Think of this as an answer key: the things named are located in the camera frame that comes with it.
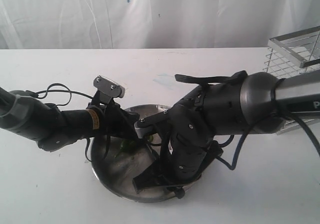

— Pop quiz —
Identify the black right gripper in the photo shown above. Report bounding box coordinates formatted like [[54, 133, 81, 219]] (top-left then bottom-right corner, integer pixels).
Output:
[[132, 132, 223, 198]]

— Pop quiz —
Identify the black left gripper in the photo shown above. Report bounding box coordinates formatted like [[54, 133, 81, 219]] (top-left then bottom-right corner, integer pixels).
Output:
[[84, 93, 142, 143]]

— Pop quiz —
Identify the green chili pepper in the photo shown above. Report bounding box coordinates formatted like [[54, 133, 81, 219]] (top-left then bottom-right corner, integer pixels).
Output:
[[114, 140, 139, 158]]

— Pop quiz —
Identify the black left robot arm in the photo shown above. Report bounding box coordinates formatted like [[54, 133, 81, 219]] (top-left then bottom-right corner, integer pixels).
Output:
[[0, 89, 140, 152]]

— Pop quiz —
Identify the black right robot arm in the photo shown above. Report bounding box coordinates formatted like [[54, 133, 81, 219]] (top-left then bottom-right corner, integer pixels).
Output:
[[132, 71, 320, 198]]

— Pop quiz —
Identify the round steel plate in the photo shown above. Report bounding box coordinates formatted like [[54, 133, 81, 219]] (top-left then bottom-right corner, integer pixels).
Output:
[[91, 104, 214, 203]]

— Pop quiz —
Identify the white backdrop curtain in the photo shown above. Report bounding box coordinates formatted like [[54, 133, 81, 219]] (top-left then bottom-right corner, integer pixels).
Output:
[[0, 0, 320, 49]]

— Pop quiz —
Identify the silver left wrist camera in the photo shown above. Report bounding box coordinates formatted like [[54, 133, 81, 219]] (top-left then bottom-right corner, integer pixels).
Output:
[[93, 75, 126, 99]]

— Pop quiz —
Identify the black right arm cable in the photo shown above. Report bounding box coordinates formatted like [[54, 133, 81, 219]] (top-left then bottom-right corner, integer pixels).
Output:
[[147, 113, 320, 171]]

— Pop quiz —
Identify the wire metal utensil rack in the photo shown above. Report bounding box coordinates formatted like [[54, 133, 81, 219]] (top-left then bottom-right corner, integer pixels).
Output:
[[263, 27, 320, 125]]

